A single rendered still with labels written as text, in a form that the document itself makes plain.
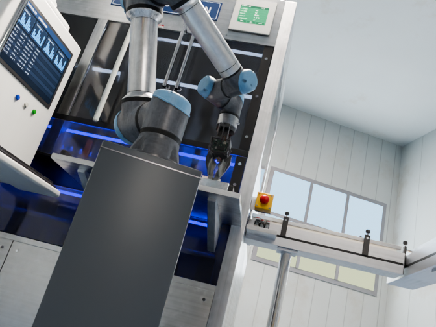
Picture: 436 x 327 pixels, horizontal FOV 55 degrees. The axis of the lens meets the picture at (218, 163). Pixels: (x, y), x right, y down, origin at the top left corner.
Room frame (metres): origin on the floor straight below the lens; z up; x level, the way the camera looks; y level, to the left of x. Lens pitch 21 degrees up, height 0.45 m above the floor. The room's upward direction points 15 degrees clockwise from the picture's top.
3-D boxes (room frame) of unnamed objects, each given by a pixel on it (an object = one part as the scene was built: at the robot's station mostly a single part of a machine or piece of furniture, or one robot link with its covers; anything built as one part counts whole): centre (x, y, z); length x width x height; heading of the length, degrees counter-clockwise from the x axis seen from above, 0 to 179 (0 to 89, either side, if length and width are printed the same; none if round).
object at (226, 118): (1.40, 0.00, 1.14); 0.08 x 0.08 x 0.05
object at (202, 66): (1.81, 0.09, 1.50); 0.43 x 0.01 x 0.59; 81
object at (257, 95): (1.77, -0.10, 1.40); 0.05 x 0.01 x 0.80; 81
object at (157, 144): (1.08, 0.17, 0.84); 0.15 x 0.15 x 0.10
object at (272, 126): (2.24, -0.25, 1.50); 0.85 x 0.01 x 0.59; 171
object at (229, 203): (1.66, 0.21, 0.87); 0.70 x 0.48 x 0.02; 81
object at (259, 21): (1.78, 0.02, 1.96); 0.21 x 0.01 x 0.21; 81
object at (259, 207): (1.77, -0.24, 0.99); 0.08 x 0.07 x 0.07; 171
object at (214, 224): (1.61, -0.04, 0.79); 0.34 x 0.03 x 0.13; 171
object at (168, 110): (1.09, 0.18, 0.96); 0.13 x 0.12 x 0.14; 40
